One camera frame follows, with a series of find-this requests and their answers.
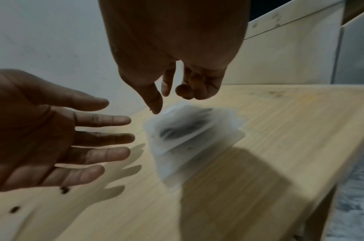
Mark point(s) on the person's right hand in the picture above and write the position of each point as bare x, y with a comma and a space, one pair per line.
173, 30

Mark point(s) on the person's left hand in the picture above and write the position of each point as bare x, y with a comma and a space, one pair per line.
27, 131

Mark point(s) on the dark coffee bean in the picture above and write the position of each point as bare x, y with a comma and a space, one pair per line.
14, 209
64, 190

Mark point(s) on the dark seeds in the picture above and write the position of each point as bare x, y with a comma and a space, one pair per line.
181, 129

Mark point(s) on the small clear plastic bag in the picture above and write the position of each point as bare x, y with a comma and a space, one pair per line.
184, 167
226, 120

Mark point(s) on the black bag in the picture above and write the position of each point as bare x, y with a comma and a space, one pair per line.
268, 9

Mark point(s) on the white cabinet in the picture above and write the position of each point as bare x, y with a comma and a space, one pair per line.
289, 54

